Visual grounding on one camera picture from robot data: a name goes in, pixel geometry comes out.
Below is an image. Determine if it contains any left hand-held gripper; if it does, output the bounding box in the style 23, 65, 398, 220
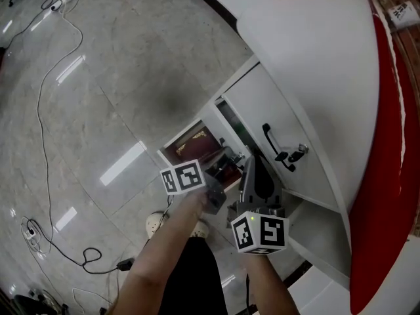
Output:
159, 148, 237, 216

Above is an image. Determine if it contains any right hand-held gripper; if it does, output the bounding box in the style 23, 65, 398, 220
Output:
226, 156, 290, 255

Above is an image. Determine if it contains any person's left forearm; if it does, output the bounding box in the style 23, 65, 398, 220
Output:
113, 192, 211, 315

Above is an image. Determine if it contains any person's right forearm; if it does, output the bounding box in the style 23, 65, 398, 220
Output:
245, 253, 299, 315

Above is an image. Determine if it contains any white desk with red top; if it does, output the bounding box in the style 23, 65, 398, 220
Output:
349, 13, 420, 315

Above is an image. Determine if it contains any dark red book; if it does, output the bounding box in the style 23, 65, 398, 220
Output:
163, 126, 244, 185

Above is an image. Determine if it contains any person's black clothing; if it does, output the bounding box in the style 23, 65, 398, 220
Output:
156, 236, 229, 315

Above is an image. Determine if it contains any black power adapter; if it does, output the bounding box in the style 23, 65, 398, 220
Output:
117, 257, 135, 272

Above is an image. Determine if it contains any clear plastic water bottle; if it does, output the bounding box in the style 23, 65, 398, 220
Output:
388, 0, 418, 30

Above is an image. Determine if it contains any black office chair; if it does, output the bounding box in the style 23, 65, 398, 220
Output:
12, 287, 70, 315

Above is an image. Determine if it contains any thin black cable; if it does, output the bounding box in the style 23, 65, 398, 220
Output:
245, 273, 253, 315
160, 195, 173, 226

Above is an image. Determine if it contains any white cable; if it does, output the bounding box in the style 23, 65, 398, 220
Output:
34, 11, 85, 252
72, 287, 114, 308

